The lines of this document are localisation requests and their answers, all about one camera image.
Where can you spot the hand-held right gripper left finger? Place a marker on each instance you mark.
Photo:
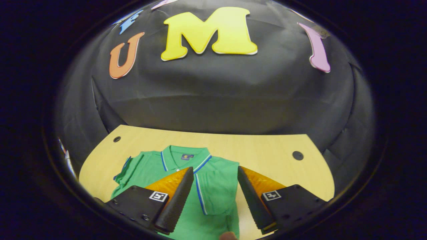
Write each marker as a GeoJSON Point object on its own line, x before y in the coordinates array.
{"type": "Point", "coordinates": [176, 203]}

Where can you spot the black round table grommet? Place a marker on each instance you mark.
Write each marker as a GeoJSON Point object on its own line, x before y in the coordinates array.
{"type": "Point", "coordinates": [298, 155]}
{"type": "Point", "coordinates": [116, 139]}

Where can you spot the green T-shirt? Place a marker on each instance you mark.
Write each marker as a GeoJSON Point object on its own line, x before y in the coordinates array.
{"type": "Point", "coordinates": [217, 186]}

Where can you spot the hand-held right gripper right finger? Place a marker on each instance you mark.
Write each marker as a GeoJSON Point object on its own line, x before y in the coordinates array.
{"type": "Point", "coordinates": [253, 203]}

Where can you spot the black backdrop cloth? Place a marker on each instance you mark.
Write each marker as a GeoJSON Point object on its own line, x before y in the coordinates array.
{"type": "Point", "coordinates": [217, 86]}

